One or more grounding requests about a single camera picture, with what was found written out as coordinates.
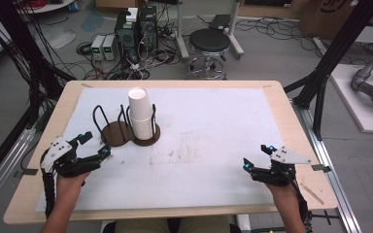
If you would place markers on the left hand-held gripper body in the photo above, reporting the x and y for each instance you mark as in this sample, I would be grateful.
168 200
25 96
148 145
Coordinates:
58 152

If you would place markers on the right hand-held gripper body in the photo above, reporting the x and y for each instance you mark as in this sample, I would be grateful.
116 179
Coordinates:
283 168

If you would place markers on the person's right hand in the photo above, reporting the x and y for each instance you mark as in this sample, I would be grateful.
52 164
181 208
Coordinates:
280 192

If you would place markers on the person's left hand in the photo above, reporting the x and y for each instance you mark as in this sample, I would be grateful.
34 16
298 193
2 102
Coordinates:
72 186

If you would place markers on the grey tape strip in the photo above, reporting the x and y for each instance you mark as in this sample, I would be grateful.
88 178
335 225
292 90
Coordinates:
320 168
26 172

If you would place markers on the thin wooden stick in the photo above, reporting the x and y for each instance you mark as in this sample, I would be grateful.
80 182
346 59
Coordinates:
312 194

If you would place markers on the white table mat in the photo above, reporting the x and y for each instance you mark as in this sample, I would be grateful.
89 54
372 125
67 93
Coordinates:
207 129

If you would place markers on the stack of white paper cups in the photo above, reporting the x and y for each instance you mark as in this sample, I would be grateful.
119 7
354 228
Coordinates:
140 113

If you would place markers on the grey power supply unit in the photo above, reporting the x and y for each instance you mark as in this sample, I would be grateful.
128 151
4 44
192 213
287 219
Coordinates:
97 48
110 48

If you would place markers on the white platform board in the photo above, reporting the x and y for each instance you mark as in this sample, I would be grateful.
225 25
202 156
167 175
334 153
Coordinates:
356 110

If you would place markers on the person's legs in khaki trousers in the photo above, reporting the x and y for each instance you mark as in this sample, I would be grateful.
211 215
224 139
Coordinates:
171 225

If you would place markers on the black computer tower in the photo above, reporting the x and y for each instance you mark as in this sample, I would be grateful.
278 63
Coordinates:
126 37
148 27

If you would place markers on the black round stool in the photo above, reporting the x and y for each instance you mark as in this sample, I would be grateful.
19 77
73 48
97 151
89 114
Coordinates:
209 41

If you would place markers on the white metal stand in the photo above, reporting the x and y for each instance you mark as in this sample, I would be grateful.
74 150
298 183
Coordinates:
182 35

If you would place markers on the brown cardboard box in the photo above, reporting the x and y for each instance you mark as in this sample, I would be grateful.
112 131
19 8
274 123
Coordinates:
327 16

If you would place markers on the aluminium floor rail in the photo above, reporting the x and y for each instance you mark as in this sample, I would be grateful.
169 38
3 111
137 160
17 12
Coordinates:
3 168
333 181

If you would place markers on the black metal frame post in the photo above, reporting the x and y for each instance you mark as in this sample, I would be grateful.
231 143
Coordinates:
333 48
22 48

